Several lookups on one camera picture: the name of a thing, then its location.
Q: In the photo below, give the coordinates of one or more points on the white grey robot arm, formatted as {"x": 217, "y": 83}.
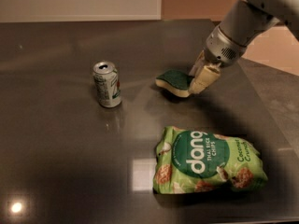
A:
{"x": 249, "y": 18}

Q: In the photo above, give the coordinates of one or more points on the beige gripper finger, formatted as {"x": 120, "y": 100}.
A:
{"x": 210, "y": 73}
{"x": 198, "y": 65}

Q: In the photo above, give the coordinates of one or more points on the green rice chip bag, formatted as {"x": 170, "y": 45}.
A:
{"x": 195, "y": 161}

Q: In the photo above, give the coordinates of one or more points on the green yellow sponge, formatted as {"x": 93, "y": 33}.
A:
{"x": 176, "y": 82}

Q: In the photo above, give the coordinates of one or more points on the silver green soda can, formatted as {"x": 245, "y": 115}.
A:
{"x": 106, "y": 80}

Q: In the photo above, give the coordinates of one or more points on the grey robot gripper body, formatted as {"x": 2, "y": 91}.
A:
{"x": 221, "y": 50}

